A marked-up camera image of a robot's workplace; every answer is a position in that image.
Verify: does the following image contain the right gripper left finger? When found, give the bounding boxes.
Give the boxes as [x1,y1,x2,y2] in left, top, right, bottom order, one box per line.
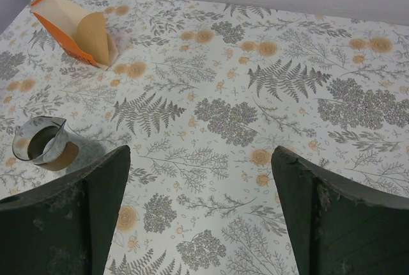
[1,145,130,274]

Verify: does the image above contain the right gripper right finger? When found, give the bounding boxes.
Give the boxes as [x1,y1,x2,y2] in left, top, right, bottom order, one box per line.
[271,146,408,274]

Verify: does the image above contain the orange coffee filter box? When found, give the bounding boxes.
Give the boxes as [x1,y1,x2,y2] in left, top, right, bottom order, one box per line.
[30,0,119,70]

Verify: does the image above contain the brown paper coffee filter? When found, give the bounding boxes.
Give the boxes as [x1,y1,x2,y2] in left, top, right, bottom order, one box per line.
[73,12,109,66]

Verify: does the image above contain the floral patterned table mat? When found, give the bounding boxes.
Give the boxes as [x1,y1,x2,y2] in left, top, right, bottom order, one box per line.
[1,0,408,274]

